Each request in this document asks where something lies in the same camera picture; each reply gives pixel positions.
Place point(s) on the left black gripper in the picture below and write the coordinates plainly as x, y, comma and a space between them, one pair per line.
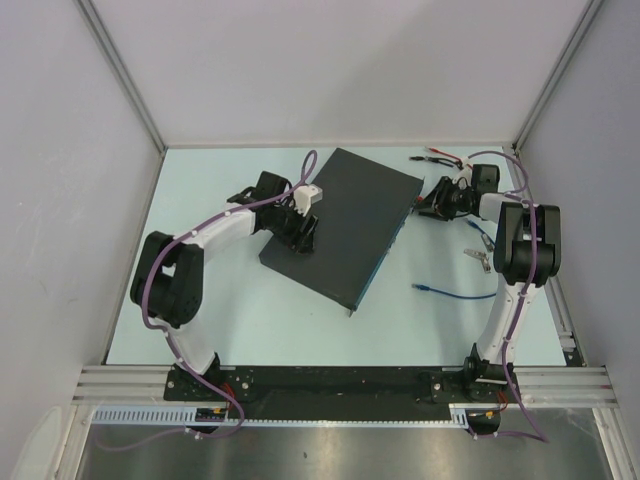
295, 237

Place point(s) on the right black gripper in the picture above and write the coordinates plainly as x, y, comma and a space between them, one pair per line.
437, 196

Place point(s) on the black network switch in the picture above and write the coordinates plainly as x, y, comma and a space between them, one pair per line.
363, 208

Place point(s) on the silver transceiver module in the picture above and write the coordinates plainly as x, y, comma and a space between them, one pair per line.
485, 263
474, 253
487, 242

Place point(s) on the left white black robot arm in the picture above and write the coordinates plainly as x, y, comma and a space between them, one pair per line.
168, 284

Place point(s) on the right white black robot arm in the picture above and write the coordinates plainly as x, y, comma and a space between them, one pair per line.
527, 253

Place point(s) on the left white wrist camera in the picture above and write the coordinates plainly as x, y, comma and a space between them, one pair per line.
305, 197

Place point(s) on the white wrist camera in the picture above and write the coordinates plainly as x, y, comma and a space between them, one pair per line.
464, 170
305, 197

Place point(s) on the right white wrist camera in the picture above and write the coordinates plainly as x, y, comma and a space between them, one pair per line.
464, 170

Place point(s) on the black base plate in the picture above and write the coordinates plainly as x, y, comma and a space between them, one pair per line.
352, 394

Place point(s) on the aluminium frame rail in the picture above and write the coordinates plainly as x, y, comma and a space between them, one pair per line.
540, 387

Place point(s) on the grey slotted cable duct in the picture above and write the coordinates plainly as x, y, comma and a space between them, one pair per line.
190, 416

